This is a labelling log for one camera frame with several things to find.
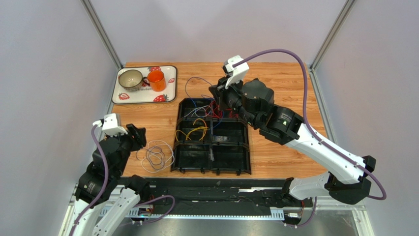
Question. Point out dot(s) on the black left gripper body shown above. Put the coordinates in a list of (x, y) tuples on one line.
[(133, 143)]

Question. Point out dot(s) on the grey ceramic mug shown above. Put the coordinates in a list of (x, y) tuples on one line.
[(131, 80)]

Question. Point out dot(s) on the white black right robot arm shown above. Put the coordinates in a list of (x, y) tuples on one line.
[(346, 177)]

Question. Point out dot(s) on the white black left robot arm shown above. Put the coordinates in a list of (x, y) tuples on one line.
[(100, 180)]

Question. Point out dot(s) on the black compartment organizer tray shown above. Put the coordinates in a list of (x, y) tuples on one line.
[(210, 140)]

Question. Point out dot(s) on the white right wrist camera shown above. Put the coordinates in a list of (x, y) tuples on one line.
[(235, 74)]

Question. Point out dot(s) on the white strawberry serving tray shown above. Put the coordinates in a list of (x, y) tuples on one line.
[(146, 94)]

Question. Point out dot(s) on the aluminium frame post right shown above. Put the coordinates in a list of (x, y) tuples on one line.
[(334, 30)]

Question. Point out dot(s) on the aluminium frame post left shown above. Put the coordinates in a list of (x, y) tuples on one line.
[(89, 8)]

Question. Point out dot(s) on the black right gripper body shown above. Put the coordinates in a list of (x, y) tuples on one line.
[(219, 94)]

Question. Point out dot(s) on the orange translucent cup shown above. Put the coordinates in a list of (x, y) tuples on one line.
[(156, 80)]

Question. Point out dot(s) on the aluminium frame post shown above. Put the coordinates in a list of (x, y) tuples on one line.
[(89, 8), (334, 30)]

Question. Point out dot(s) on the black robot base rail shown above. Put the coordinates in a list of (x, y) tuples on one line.
[(216, 197)]

